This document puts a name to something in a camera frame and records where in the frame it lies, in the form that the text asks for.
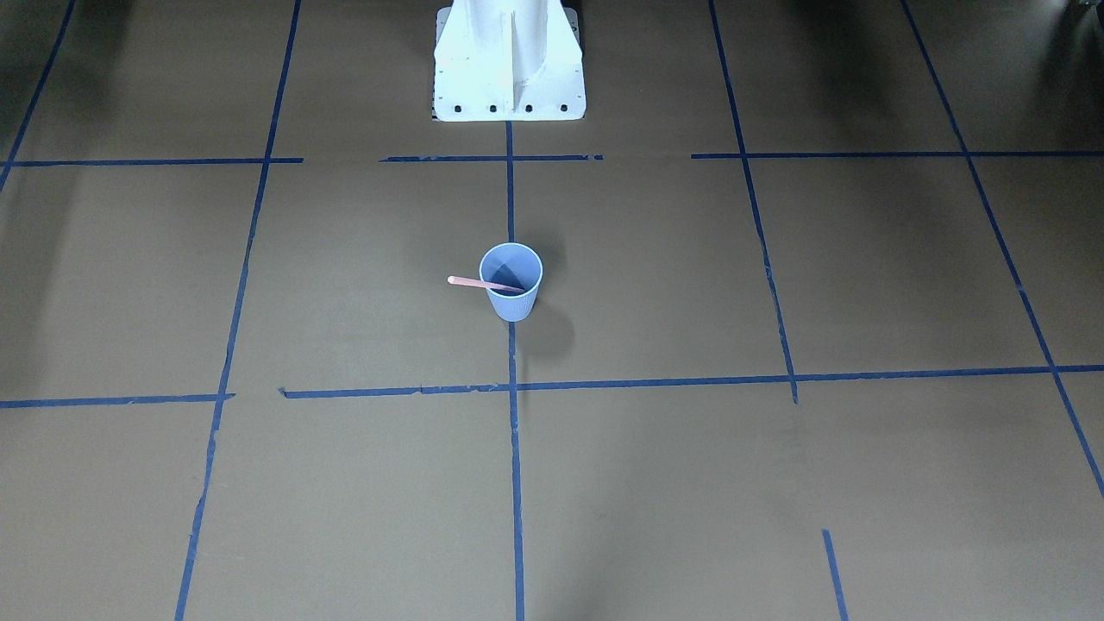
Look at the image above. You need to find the blue ribbed cup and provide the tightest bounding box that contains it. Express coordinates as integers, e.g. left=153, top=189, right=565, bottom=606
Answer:
left=478, top=242, right=544, bottom=323

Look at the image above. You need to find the pink chopstick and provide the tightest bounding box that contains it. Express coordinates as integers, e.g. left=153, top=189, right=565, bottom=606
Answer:
left=447, top=275, right=527, bottom=294

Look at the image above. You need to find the brown paper table cover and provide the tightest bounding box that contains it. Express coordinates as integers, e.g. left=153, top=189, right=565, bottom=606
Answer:
left=0, top=0, right=1104, bottom=621

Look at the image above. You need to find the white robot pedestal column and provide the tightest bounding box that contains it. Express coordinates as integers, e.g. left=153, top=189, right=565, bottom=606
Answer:
left=431, top=1, right=587, bottom=122

